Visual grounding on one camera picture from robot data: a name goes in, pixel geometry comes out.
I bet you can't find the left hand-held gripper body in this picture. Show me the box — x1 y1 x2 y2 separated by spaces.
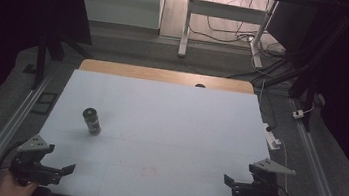
7 131 69 192

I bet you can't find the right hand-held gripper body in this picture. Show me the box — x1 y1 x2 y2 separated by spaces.
230 154 299 196

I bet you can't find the person's left hand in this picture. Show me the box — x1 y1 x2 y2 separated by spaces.
0 168 41 196

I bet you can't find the white power strip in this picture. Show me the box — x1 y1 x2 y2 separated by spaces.
259 122 285 152

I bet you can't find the pale blue table mat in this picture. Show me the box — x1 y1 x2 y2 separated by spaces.
31 65 279 196

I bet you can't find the small white adapter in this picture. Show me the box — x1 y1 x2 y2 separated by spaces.
292 109 306 121

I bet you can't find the black metal stand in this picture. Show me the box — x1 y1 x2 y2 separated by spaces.
20 23 96 97
253 5 349 136

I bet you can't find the wooden table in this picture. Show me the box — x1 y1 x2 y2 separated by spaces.
78 57 257 96

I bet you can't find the thin white cable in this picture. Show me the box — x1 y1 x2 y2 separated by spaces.
271 138 319 196

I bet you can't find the aluminium floor rail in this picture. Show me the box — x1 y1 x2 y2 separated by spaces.
277 97 349 196
0 55 59 196

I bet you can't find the black rectangular floor frame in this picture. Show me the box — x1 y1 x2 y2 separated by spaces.
30 90 59 118

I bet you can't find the tangle of floor cables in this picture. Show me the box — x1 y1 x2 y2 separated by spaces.
183 0 296 87

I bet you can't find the white desk frame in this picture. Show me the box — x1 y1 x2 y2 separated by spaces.
176 0 280 71

